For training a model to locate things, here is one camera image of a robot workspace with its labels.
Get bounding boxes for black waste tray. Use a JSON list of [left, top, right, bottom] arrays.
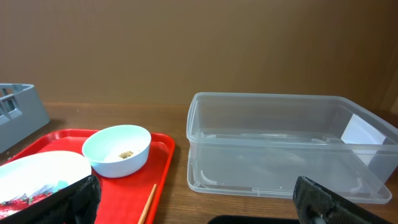
[[208, 215, 300, 224]]

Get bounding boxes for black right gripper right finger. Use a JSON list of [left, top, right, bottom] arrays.
[[293, 176, 391, 224]]

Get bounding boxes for light blue bowl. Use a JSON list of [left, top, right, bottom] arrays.
[[82, 124, 152, 178]]

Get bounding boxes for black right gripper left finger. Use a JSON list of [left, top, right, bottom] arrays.
[[1, 175, 101, 224]]

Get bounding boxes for clear plastic waste bin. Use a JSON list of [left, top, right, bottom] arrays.
[[186, 92, 397, 204]]

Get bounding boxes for grey dishwasher rack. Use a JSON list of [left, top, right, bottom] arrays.
[[1, 83, 50, 152]]

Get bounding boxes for red plastic tray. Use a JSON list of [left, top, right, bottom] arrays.
[[9, 129, 175, 224]]

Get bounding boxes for light blue plate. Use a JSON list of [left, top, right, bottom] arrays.
[[1, 151, 91, 202]]

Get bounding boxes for red snack wrapper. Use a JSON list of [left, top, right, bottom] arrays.
[[1, 192, 53, 219]]

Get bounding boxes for wooden chopstick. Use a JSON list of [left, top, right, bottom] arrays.
[[137, 184, 157, 224]]

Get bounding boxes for white label in bin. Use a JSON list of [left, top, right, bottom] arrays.
[[335, 113, 388, 168]]

